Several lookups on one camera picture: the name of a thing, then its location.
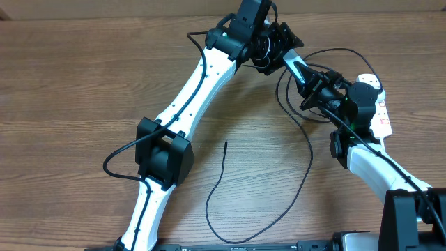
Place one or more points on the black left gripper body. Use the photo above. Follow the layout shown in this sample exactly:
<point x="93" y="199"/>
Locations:
<point x="270" y="45"/>

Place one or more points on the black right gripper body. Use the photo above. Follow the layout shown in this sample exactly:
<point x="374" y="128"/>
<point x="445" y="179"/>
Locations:
<point x="325" y="94"/>

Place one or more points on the blue smartphone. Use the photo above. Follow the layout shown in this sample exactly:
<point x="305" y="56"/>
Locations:
<point x="296" y="66"/>

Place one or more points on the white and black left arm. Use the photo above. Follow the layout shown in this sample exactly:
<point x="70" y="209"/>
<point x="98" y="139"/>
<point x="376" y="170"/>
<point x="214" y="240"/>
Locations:
<point x="163" y="146"/>

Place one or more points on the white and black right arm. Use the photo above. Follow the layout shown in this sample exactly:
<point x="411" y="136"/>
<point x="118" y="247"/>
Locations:
<point x="413" y="211"/>

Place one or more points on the white charger adapter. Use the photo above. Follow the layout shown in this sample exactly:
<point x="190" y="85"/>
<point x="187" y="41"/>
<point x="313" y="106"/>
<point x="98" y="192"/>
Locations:
<point x="381" y="96"/>

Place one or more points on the white power strip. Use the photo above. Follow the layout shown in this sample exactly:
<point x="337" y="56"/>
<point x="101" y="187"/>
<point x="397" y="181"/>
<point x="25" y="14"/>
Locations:
<point x="380" y="123"/>

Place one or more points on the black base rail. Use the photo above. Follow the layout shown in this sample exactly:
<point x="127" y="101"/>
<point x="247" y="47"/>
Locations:
<point x="312" y="245"/>

